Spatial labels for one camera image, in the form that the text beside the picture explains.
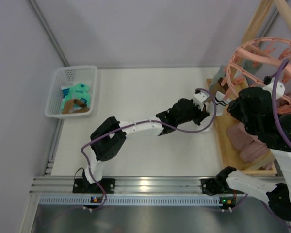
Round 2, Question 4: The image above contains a white slotted cable duct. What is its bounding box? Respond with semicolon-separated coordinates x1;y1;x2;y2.
39;195;235;207

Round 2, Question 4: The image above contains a wooden tray frame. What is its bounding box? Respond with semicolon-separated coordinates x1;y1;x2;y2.
207;79;277;176

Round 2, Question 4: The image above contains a wooden rod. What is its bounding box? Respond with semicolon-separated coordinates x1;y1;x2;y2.
273;0;291;32

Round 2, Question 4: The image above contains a grey sock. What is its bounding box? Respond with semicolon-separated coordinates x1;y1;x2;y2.
211;65;226;85
242;59;263;74

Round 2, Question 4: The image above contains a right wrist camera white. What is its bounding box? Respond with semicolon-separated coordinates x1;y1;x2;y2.
262;77;285;100

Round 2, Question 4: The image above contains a green blue patterned sock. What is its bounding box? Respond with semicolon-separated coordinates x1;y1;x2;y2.
61;86;75;111

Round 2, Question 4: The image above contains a pink round clip hanger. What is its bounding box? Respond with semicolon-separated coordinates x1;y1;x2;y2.
222;37;291;114

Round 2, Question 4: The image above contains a brown sock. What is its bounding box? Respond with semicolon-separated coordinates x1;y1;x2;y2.
62;99;90;114
209;77;227;96

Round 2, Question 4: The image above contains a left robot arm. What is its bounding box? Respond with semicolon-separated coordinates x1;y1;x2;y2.
73;99;210;194

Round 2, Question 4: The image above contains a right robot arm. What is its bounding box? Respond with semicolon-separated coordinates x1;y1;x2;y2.
216;87;291;222

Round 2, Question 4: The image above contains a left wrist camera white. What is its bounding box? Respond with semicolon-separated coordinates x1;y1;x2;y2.
192;88;209;109

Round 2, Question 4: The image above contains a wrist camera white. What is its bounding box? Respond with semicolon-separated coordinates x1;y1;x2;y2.
262;77;285;100
192;88;209;109

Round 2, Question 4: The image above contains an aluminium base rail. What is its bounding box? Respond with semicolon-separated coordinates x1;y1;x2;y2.
30;176;284;195

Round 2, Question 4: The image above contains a wooden upright post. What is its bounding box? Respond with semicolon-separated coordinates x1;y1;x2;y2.
241;0;274;52

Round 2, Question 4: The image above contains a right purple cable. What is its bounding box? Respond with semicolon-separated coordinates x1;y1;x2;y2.
264;58;291;161

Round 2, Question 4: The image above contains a pink fabric pile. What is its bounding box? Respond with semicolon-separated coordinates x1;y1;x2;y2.
226;122;270;164

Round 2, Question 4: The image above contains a white plastic basket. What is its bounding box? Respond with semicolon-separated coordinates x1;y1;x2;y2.
44;65;97;119

